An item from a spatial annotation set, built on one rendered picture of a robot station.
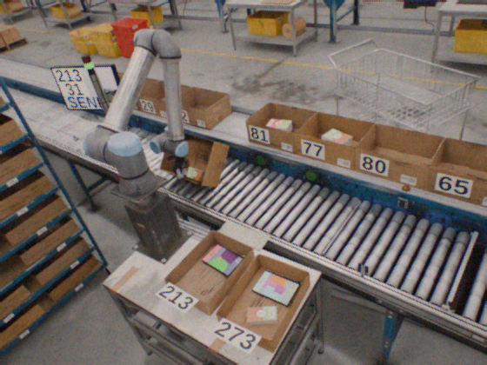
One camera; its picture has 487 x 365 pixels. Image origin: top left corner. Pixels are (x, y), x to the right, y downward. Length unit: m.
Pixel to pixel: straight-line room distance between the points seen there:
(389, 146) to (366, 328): 1.15
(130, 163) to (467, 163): 1.79
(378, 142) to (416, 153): 0.23
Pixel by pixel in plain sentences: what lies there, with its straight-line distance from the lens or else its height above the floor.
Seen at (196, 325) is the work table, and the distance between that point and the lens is 1.89.
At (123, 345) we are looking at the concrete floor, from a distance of 2.91.
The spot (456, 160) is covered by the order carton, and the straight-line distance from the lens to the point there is 2.44.
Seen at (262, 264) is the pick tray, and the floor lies 0.77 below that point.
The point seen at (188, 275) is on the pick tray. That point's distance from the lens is 2.06.
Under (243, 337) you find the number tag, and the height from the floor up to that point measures 0.86.
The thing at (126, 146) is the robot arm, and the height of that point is 1.44.
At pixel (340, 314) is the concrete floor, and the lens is 2.73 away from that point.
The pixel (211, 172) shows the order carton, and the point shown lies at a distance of 2.45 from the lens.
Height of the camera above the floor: 2.30
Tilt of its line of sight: 38 degrees down
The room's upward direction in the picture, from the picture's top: 11 degrees counter-clockwise
